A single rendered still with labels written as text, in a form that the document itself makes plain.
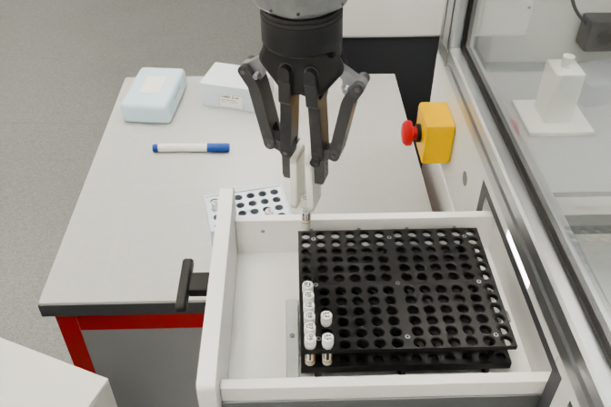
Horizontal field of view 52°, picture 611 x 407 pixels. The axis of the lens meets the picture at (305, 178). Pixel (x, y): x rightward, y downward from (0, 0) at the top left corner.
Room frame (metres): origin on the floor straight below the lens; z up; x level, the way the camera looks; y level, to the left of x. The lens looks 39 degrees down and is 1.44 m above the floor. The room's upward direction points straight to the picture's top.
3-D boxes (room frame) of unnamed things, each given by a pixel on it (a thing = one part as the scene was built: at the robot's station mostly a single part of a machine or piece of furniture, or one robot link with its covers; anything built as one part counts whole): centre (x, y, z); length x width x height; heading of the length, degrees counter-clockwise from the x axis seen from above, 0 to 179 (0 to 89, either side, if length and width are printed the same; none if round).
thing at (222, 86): (1.10, 0.14, 0.79); 0.13 x 0.09 x 0.05; 75
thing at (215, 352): (0.47, 0.10, 0.87); 0.29 x 0.02 x 0.11; 2
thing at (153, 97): (1.08, 0.30, 0.78); 0.15 x 0.10 x 0.04; 175
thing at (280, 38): (0.54, 0.00, 1.16); 0.08 x 0.07 x 0.09; 71
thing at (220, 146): (0.92, 0.21, 0.77); 0.14 x 0.02 x 0.02; 91
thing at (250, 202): (0.72, 0.09, 0.78); 0.12 x 0.08 x 0.04; 104
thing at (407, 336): (0.48, -0.10, 0.87); 0.22 x 0.18 x 0.06; 92
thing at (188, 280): (0.47, 0.12, 0.91); 0.07 x 0.04 x 0.01; 2
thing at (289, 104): (0.54, 0.02, 1.09); 0.04 x 0.01 x 0.11; 161
